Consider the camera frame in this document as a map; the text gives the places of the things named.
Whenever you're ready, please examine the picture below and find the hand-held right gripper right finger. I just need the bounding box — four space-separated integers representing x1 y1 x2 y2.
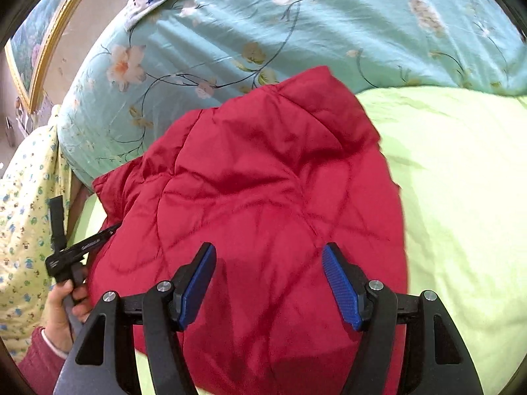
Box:
321 242 484 395

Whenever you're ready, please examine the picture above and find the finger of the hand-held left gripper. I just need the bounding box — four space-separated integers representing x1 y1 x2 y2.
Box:
62 222 123 256
48 196 67 252

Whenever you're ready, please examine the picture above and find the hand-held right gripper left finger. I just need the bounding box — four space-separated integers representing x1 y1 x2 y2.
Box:
53 242 217 395

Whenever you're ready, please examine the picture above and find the red quilted jacket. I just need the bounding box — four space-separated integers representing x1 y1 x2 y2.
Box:
86 66 408 395

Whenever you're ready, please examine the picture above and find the person's left forearm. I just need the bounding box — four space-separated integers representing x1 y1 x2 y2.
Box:
16 326 70 395

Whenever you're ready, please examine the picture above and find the person's left hand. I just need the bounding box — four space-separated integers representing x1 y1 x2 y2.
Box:
41 265 94 355

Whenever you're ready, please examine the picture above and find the yellow printed blanket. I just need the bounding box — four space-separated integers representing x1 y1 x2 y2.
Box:
0 105 79 363

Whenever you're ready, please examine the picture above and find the green bed sheet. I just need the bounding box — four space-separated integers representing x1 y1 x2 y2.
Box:
68 86 527 395

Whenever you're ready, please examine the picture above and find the gold framed picture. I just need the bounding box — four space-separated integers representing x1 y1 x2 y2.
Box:
5 0 110 114

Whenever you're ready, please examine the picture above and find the teal floral quilt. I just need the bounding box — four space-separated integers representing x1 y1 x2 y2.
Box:
57 0 527 192

